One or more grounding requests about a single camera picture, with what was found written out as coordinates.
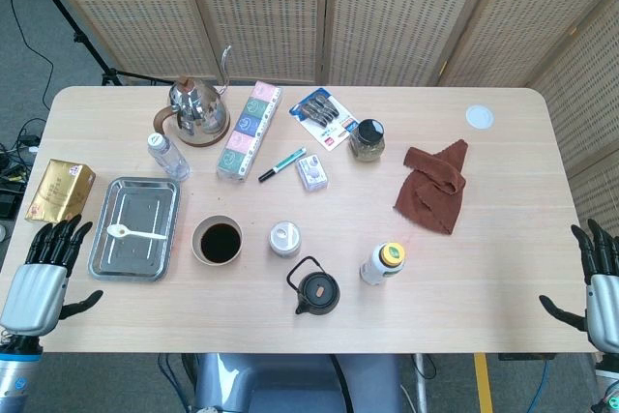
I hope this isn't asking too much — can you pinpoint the brown cloth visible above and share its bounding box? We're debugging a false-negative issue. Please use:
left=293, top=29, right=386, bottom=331
left=392, top=138, right=469, bottom=236

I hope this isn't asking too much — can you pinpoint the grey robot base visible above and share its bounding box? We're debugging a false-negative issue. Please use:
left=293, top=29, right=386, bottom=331
left=192, top=353, right=403, bottom=413

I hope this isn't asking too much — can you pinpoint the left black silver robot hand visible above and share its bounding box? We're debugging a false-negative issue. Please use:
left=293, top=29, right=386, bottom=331
left=0, top=213, right=104, bottom=338

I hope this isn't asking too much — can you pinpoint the white pull-tab can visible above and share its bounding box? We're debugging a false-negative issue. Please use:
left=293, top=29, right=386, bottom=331
left=268, top=221, right=302, bottom=257

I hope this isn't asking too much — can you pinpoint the beige cup of coffee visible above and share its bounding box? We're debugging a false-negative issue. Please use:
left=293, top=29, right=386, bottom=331
left=191, top=214, right=244, bottom=267

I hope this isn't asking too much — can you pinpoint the wooden woven folding screen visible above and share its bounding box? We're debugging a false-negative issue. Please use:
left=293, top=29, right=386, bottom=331
left=29, top=0, right=619, bottom=252

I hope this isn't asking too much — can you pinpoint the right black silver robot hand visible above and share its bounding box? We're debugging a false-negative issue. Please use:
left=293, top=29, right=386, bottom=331
left=539, top=219, right=619, bottom=355

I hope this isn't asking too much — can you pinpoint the white bottle yellow cap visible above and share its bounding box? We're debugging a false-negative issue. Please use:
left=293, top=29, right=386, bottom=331
left=359, top=241, right=406, bottom=286

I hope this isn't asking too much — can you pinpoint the multicolour tissue pack row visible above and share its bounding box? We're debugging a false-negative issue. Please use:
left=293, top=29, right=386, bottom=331
left=215, top=79, right=284, bottom=184

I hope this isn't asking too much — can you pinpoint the blue cable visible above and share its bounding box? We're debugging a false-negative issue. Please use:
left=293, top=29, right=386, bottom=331
left=525, top=354, right=553, bottom=413

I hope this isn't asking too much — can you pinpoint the green white marker pen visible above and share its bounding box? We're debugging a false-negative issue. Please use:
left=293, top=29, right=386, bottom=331
left=257, top=146, right=308, bottom=184

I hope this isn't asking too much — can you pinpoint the clear plastic water bottle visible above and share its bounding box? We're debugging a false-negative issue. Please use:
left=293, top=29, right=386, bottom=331
left=146, top=132, right=192, bottom=181

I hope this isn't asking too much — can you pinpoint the black floor cables bundle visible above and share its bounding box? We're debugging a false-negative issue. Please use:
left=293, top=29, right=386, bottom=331
left=0, top=115, right=45, bottom=221

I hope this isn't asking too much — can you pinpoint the black clips blister card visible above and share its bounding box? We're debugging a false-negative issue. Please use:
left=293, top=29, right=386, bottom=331
left=288, top=87, right=360, bottom=153

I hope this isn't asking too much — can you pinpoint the silver table leg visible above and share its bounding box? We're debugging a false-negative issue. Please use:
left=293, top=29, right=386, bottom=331
left=413, top=353, right=431, bottom=413

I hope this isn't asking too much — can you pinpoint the stainless steel rectangular tray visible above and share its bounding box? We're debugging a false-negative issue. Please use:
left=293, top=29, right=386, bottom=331
left=86, top=176, right=182, bottom=282

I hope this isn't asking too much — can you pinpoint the black tripod stand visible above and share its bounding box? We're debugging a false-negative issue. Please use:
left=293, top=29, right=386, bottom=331
left=13, top=0, right=170, bottom=87

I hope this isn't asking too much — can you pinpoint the white round lid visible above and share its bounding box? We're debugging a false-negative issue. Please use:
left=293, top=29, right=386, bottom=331
left=465, top=103, right=496, bottom=131

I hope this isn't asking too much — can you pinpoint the glass jar black lid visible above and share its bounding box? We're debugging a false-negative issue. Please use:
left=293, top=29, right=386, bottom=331
left=348, top=118, right=387, bottom=163

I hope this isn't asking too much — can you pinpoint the black cast iron teapot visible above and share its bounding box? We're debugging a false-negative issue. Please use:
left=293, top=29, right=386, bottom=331
left=285, top=255, right=341, bottom=316

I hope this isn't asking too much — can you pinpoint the gold box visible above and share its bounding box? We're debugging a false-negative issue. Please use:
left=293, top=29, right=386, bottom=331
left=24, top=158, right=97, bottom=234

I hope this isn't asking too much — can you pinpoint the white plastic spoon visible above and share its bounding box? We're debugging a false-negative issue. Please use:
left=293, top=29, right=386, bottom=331
left=106, top=222, right=168, bottom=241

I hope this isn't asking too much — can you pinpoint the steel gooseneck kettle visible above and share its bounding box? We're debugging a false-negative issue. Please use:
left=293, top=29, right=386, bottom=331
left=153, top=44, right=232, bottom=148

